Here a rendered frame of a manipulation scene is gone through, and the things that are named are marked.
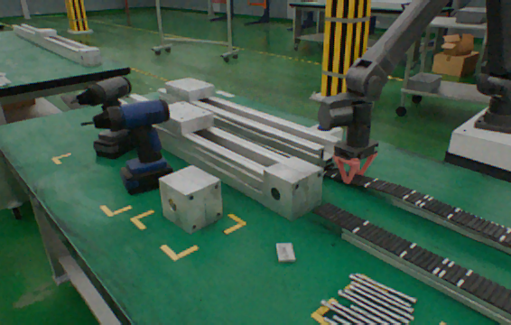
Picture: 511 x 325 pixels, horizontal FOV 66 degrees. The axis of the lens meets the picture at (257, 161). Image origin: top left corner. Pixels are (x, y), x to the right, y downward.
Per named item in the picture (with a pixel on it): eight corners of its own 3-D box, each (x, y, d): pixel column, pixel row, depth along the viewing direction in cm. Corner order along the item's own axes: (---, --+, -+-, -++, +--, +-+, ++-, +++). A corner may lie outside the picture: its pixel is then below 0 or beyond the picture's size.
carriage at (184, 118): (215, 134, 117) (213, 112, 114) (183, 144, 110) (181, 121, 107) (185, 121, 128) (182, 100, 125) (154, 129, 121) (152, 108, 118)
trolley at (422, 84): (513, 118, 370) (545, 4, 327) (505, 136, 331) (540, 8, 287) (404, 100, 426) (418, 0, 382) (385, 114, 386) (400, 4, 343)
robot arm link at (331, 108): (384, 76, 85) (360, 69, 92) (339, 81, 81) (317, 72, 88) (377, 128, 90) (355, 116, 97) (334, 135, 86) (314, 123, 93)
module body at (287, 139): (339, 167, 109) (341, 138, 105) (316, 179, 103) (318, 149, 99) (181, 105, 163) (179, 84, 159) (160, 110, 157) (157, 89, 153)
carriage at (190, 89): (215, 103, 145) (214, 85, 142) (190, 109, 138) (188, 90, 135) (190, 94, 156) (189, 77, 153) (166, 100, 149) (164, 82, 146)
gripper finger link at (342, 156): (329, 181, 99) (332, 146, 95) (347, 172, 104) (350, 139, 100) (352, 190, 95) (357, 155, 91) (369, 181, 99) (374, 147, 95)
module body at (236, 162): (292, 190, 98) (293, 160, 94) (263, 205, 92) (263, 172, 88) (139, 116, 151) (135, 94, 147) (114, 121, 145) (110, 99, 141)
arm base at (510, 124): (526, 125, 113) (480, 117, 121) (533, 98, 110) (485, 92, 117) (519, 136, 108) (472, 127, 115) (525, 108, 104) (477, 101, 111)
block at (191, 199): (231, 212, 89) (229, 175, 85) (190, 234, 82) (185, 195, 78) (203, 197, 95) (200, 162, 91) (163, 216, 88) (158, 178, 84)
